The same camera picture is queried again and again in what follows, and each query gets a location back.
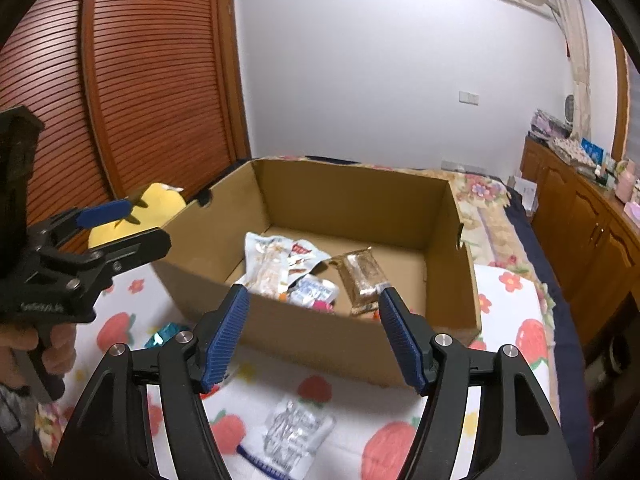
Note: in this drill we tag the pink thermos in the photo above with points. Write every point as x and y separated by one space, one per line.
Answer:
626 177

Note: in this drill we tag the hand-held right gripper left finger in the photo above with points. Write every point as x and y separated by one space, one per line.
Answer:
226 340

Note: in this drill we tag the brown bar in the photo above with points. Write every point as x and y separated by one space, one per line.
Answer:
362 277

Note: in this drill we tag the beige curtain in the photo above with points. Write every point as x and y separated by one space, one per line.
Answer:
575 50

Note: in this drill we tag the white red-print snack packet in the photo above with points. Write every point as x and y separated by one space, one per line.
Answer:
305 260

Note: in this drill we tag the yellow plush pillow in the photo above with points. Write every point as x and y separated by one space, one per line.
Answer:
145 210

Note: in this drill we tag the blue white snack packet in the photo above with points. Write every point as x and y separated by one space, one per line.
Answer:
315 292

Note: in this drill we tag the teal snack packet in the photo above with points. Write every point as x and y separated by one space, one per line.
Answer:
167 334

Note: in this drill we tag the blue box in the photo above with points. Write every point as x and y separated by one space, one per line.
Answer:
592 149

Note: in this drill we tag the white brown-print snack packet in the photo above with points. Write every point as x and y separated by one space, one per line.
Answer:
267 265

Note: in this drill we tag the wooden louvered wardrobe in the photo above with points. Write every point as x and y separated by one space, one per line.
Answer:
125 85

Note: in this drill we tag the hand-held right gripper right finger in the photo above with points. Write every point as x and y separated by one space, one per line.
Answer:
400 342

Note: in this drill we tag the purple package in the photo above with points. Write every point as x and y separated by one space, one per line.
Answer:
549 124

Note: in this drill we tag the clear plastic snack packet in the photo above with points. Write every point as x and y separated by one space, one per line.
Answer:
297 427

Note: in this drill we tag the brown cardboard box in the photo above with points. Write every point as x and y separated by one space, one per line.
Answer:
340 210

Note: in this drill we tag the pink tissue box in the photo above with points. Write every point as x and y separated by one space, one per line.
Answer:
633 209

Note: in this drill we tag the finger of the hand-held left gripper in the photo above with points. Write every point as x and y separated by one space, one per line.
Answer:
135 247
100 212

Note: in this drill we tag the egg tray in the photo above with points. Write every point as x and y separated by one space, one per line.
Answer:
572 150

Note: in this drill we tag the small fan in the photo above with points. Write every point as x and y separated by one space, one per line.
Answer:
570 108

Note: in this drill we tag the white wall switch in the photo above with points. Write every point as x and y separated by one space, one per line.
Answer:
468 98

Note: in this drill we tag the strawberry printed blanket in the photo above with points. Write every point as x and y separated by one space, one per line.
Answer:
310 435

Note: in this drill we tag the wooden cabinet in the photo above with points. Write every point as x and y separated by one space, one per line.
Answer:
585 240

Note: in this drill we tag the blue serrated strip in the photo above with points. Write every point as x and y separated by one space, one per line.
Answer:
257 460

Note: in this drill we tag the small orange snack packet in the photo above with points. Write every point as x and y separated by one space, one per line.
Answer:
284 298

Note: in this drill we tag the white paper bag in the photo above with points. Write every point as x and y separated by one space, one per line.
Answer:
524 192

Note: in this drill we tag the person's left hand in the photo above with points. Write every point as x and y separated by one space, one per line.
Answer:
60 350

